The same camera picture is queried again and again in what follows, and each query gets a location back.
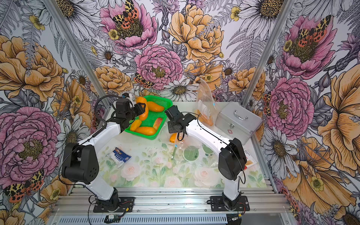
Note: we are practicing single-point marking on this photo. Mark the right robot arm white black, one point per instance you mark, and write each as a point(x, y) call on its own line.
point(231, 156)

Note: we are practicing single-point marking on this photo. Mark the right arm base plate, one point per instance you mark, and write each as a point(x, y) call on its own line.
point(224, 204)

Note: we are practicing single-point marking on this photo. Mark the orange mango bottom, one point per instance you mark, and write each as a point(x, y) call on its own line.
point(148, 131)

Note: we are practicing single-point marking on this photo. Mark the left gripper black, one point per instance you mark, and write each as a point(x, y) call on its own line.
point(140, 108)

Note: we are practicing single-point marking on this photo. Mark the silver metal case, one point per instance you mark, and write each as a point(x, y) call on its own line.
point(238, 122)

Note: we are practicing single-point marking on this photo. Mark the red small packet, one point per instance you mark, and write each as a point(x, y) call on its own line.
point(250, 160)

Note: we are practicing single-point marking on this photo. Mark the clear zip-top bag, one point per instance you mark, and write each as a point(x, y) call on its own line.
point(194, 152)
point(205, 99)

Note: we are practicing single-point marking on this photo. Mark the small green circuit board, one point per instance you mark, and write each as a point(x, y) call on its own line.
point(109, 219)

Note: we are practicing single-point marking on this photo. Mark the green plastic basket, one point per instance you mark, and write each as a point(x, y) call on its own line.
point(154, 119)

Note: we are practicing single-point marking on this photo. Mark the orange mango top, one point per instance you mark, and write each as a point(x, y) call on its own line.
point(154, 107)

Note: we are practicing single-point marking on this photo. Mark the blue white small packet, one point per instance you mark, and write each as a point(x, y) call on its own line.
point(119, 157)

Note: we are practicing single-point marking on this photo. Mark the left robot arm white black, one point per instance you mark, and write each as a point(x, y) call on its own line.
point(80, 163)

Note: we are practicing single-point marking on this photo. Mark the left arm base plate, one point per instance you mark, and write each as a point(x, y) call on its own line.
point(117, 205)

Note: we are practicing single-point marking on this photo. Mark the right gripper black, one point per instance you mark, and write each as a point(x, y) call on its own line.
point(171, 130)

